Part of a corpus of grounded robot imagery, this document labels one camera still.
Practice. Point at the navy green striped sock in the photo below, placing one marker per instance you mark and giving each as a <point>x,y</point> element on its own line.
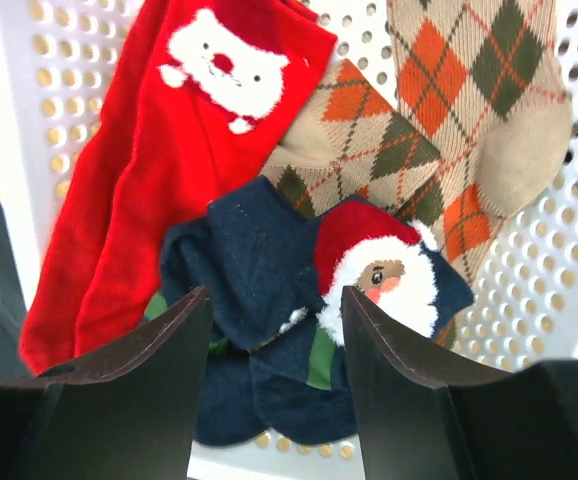
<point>296,384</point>

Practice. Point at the red santa bear sock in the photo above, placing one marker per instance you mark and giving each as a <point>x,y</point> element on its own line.
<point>202,94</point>

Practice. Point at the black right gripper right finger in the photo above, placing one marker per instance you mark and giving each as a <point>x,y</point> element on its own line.
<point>424,412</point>

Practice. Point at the navy santa sock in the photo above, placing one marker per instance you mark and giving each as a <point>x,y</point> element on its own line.
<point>269,268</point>

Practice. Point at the white perforated plastic basket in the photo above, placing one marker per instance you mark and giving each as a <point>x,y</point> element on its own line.
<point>56,59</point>

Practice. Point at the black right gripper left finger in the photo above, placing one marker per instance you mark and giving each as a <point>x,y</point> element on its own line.
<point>124,411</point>

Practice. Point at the beige argyle sock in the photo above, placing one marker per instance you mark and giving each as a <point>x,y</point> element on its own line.
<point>481,82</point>
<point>348,140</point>

